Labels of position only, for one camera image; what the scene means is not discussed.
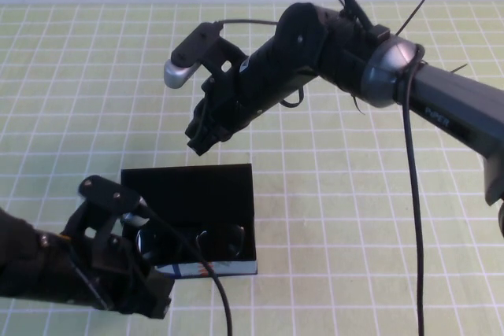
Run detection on right wrist camera black silver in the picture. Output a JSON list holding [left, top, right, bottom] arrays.
[[162, 20, 226, 90]]

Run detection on black glasses case printed side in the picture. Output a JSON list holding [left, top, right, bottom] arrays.
[[120, 163, 259, 280]]

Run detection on left camera cable black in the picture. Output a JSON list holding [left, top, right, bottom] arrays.
[[138, 201, 234, 336]]

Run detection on green white grid tablecloth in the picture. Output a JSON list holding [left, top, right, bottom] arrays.
[[0, 2, 504, 336]]

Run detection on wrist camera black silver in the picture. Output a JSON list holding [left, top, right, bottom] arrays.
[[77, 175, 150, 224], [162, 20, 226, 90]]

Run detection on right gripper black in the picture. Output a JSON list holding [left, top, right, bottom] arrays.
[[184, 71, 261, 157]]

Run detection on black frame glasses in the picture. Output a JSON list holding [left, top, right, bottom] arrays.
[[133, 223, 248, 263]]

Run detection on left wrist camera black silver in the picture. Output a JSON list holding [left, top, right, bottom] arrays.
[[77, 175, 150, 224]]

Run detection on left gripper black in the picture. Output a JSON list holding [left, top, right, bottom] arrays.
[[58, 201, 175, 320]]

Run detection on right camera mount black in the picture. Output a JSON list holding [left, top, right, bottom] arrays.
[[201, 35, 247, 79]]

